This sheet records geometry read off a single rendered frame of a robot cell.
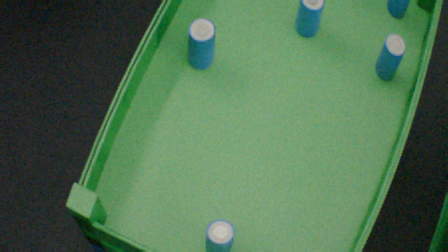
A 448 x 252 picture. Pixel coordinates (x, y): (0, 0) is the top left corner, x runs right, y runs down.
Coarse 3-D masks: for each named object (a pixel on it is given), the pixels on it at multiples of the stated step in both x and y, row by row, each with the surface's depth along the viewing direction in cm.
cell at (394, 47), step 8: (392, 40) 78; (400, 40) 78; (384, 48) 79; (392, 48) 78; (400, 48) 78; (384, 56) 80; (392, 56) 78; (400, 56) 78; (376, 64) 83; (384, 64) 81; (392, 64) 80; (376, 72) 84; (384, 72) 82; (392, 72) 82
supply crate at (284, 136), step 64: (192, 0) 85; (256, 0) 85; (384, 0) 86; (256, 64) 84; (320, 64) 84; (128, 128) 83; (192, 128) 83; (256, 128) 83; (320, 128) 83; (384, 128) 83; (128, 192) 81; (192, 192) 82; (256, 192) 82; (320, 192) 82; (384, 192) 77
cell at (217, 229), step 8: (216, 224) 75; (224, 224) 75; (208, 232) 75; (216, 232) 74; (224, 232) 74; (232, 232) 75; (208, 240) 75; (216, 240) 74; (224, 240) 74; (232, 240) 75; (208, 248) 78; (216, 248) 76; (224, 248) 76
